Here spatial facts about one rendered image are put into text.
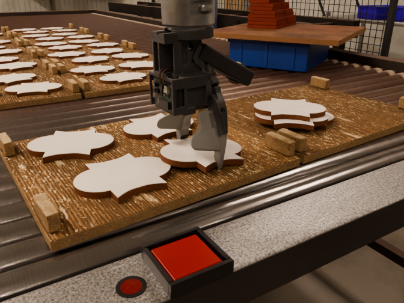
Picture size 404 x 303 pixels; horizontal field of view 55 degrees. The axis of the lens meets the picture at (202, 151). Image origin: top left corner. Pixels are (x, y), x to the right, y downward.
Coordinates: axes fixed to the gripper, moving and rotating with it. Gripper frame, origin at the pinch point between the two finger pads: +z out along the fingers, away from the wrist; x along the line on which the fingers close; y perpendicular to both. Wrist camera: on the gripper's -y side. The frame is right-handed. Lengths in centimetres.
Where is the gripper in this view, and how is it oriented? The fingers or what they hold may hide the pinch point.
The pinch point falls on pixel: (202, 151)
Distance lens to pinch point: 65.0
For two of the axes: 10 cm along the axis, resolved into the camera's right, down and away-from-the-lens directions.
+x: 5.7, 3.4, -7.5
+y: -8.2, 2.4, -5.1
